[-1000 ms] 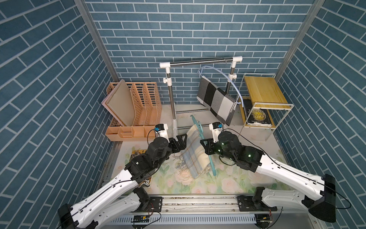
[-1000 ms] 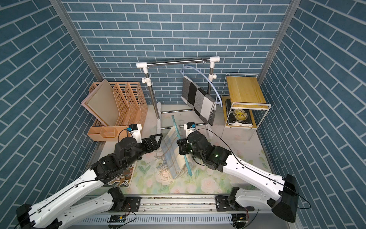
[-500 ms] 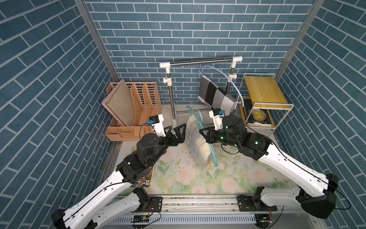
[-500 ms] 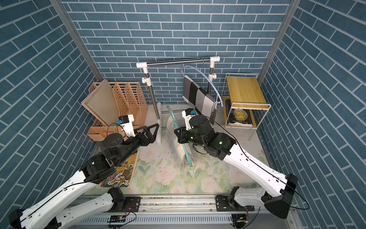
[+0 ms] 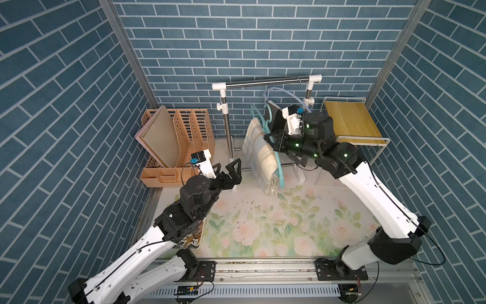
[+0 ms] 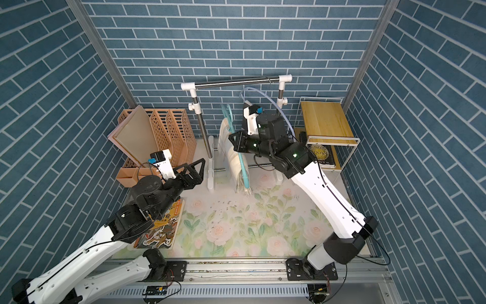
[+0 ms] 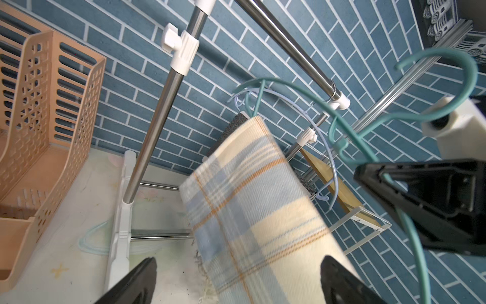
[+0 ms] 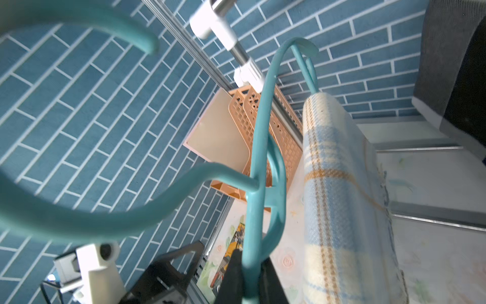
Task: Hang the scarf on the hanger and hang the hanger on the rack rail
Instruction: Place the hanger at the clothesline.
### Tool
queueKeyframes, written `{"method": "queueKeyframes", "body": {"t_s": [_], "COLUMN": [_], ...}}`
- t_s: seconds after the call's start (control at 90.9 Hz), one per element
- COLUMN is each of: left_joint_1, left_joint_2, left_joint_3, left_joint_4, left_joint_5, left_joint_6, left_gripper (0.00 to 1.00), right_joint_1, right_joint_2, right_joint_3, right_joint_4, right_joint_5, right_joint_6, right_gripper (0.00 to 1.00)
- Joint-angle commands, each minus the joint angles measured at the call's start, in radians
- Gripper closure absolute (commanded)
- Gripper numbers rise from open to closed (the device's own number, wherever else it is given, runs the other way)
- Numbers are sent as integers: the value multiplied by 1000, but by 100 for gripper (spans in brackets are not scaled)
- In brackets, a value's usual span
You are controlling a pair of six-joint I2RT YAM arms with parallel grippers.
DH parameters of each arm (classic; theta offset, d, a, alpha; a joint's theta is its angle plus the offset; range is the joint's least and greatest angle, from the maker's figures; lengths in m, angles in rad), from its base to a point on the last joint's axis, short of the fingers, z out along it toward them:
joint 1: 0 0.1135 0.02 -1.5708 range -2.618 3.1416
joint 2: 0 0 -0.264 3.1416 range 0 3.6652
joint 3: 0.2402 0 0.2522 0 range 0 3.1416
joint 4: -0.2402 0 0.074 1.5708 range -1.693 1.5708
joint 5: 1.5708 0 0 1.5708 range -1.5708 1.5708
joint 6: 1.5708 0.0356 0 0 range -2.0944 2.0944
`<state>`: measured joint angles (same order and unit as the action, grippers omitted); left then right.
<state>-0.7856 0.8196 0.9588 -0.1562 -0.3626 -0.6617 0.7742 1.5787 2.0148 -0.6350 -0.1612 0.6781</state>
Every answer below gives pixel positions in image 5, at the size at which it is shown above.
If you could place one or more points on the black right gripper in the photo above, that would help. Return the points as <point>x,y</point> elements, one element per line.
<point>281,140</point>

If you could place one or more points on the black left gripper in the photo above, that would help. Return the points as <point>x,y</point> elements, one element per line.
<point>233,178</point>

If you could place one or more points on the black grey checkered scarf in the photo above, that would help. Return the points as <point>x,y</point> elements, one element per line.
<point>273,117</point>

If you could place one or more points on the yellow blue plaid scarf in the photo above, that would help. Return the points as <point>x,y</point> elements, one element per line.
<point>262,159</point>

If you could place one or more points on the teal green clothes hanger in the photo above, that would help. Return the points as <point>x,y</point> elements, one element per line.
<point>257,114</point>

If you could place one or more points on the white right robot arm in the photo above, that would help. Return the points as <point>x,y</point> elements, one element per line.
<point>398,236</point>

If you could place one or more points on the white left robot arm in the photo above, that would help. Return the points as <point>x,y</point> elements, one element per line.
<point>127,280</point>

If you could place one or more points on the orange plastic file organizer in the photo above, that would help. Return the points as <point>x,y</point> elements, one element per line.
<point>194,133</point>

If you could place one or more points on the white steel clothes rack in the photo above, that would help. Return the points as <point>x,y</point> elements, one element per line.
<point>235,116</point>

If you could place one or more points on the beige flat board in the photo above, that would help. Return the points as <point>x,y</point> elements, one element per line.
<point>158,137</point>

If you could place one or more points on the yellow illustrated comic book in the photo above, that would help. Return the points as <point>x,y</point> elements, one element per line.
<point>193,240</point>

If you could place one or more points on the floral table mat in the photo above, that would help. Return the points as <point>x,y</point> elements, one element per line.
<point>315,217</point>

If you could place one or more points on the green circuit board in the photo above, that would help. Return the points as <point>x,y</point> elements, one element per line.
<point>186,291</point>

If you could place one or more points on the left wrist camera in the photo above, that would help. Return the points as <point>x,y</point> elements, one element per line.
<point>201,159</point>

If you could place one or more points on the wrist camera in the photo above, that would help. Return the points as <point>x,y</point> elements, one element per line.
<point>201,159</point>
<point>293,116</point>

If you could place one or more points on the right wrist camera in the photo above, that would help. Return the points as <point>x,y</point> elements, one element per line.
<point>293,116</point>

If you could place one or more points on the wood and wire shelf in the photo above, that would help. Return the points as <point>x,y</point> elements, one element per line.
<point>354,124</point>

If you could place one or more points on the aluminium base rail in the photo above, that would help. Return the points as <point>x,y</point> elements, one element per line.
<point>297,278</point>

